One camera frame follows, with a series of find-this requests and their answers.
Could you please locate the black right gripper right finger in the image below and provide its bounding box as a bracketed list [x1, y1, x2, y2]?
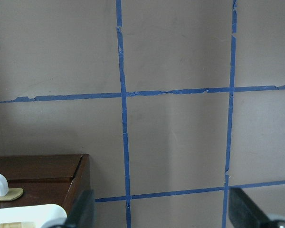
[228, 188, 271, 228]

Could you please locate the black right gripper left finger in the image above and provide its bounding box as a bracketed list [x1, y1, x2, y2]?
[64, 190, 95, 228]

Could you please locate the white drawer handle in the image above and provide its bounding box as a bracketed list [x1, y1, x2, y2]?
[0, 174, 9, 197]

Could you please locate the dark brown wooden drawer box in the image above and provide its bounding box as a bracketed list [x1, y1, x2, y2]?
[0, 154, 91, 212]

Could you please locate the cream plastic tray stack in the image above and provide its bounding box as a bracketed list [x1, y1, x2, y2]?
[0, 204, 67, 228]

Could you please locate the light wood handle backplate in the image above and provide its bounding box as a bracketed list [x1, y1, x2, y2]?
[0, 188, 24, 201]

